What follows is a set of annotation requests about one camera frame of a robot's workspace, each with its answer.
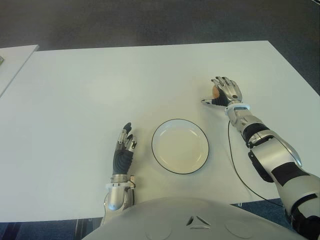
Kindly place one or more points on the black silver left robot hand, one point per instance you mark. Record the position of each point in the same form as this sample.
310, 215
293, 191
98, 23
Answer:
122, 161

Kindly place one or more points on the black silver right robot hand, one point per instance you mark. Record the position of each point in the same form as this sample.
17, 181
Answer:
231, 91

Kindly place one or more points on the brown egg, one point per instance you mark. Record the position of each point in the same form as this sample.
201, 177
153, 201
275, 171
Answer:
215, 92

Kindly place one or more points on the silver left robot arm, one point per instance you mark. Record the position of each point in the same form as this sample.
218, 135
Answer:
116, 197

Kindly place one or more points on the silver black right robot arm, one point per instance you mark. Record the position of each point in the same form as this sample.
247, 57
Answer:
272, 155

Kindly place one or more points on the white plate with black rim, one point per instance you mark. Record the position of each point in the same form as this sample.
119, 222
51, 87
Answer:
180, 147

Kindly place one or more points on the grey robot torso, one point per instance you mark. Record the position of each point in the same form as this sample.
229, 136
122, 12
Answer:
195, 220

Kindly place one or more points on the white side table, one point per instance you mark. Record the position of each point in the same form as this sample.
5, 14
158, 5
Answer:
17, 60

